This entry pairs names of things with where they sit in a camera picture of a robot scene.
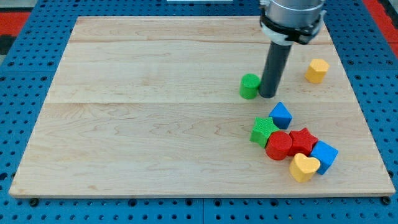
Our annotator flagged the green star block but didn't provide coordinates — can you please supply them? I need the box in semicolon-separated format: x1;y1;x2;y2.
249;117;279;148

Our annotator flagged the blue triangle block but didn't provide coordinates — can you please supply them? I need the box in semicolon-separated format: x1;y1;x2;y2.
269;102;293;129

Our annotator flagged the red star block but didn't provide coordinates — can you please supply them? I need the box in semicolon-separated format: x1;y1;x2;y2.
287;128;318;156

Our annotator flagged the green cylinder block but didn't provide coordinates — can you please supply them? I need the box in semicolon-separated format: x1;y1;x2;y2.
239;73;261;100

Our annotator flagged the light wooden board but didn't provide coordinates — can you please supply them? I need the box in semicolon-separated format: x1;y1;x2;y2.
9;16;395;198

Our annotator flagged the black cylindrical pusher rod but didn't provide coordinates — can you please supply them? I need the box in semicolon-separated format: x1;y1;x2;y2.
259;42;292;98

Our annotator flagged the red cylinder block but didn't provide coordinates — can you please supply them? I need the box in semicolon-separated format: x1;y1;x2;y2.
265;131;292;161

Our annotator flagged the yellow heart block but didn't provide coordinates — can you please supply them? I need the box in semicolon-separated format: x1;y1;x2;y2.
289;153;321;183

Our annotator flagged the yellow hexagon block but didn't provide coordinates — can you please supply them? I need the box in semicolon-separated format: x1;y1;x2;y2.
304;58;330;83

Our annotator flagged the blue cube block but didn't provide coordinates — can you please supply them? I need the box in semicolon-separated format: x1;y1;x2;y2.
310;141;338;175

